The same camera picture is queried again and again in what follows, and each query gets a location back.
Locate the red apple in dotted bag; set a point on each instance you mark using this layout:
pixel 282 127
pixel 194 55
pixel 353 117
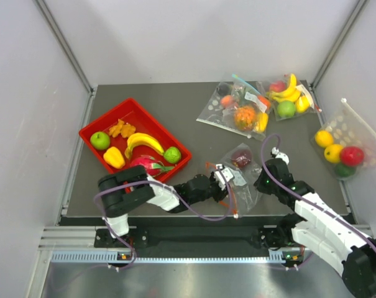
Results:
pixel 352 156

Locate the banana bunch in tray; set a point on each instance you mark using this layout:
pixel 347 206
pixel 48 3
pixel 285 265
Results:
pixel 142 139

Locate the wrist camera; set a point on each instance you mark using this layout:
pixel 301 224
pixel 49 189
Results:
pixel 223 176
pixel 276 153

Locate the zip bag with red zipper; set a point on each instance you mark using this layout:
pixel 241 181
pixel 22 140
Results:
pixel 244 194

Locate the aluminium corner post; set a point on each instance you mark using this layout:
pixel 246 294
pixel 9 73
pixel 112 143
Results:
pixel 63 43
pixel 341 37

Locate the orange mandarin cluster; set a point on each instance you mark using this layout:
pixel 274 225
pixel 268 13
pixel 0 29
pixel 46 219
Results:
pixel 124 129

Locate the zip bag with bananas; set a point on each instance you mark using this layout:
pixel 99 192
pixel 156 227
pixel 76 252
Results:
pixel 304 92

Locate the yellow lemon left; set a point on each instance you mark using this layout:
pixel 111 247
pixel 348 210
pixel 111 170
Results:
pixel 323 138

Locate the yellow mango in blue-zip bag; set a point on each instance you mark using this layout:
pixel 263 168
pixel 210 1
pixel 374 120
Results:
pixel 261 123

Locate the orange tomato toy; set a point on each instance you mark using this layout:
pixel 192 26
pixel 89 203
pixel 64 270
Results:
pixel 265 101

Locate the orange pineapple toy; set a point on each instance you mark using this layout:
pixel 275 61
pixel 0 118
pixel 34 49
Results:
pixel 245 118

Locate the white slotted cable duct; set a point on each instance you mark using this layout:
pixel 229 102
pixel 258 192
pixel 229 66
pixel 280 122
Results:
pixel 117 257

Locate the yellow orange with green stem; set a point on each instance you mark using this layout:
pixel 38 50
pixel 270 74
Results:
pixel 332 153

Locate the red peach toy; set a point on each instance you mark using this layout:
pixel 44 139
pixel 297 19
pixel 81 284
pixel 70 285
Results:
pixel 277 86

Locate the yellow lemon in banana bag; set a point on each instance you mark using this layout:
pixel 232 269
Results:
pixel 302 105

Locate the green apple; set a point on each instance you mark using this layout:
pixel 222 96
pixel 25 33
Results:
pixel 286 109
pixel 100 141

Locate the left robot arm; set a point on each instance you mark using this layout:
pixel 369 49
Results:
pixel 127 190

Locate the dotted flat zip bag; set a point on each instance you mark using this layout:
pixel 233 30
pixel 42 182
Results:
pixel 214 114

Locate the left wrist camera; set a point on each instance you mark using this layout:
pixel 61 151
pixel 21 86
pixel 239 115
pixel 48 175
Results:
pixel 223 176

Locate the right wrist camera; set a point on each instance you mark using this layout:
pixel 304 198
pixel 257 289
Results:
pixel 276 153

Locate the aluminium corner post right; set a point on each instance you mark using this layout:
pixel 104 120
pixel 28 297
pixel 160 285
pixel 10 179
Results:
pixel 341 37

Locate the dark red plum toy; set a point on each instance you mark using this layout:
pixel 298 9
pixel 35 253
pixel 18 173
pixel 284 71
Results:
pixel 241 158

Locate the orange persimmon toy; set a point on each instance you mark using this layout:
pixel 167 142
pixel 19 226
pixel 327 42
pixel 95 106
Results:
pixel 227 101

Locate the dotted zip bag with lemons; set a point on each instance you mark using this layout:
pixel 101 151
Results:
pixel 348 128

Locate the yellow banana bunch in bag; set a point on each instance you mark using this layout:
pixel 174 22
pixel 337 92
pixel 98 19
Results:
pixel 292 93

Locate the green apple in banana bag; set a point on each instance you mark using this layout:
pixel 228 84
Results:
pixel 286 109

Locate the aluminium corner post left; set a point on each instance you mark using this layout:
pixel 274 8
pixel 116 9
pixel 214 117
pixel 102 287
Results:
pixel 63 43

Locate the yellow star fruit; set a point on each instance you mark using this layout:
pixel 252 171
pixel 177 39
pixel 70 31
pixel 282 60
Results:
pixel 113 157

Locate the dark green avocado toy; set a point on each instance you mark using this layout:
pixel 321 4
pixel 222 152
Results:
pixel 343 171

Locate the zip bag with blue zipper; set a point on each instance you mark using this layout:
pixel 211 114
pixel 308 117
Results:
pixel 246 94

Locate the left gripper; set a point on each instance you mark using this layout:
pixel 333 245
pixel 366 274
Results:
pixel 220 194

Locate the pink dragon fruit toy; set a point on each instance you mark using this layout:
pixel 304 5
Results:
pixel 152 166

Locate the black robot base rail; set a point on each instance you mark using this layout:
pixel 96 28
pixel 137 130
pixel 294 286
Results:
pixel 183 236

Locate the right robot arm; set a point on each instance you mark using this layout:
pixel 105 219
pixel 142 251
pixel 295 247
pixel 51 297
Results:
pixel 313 224

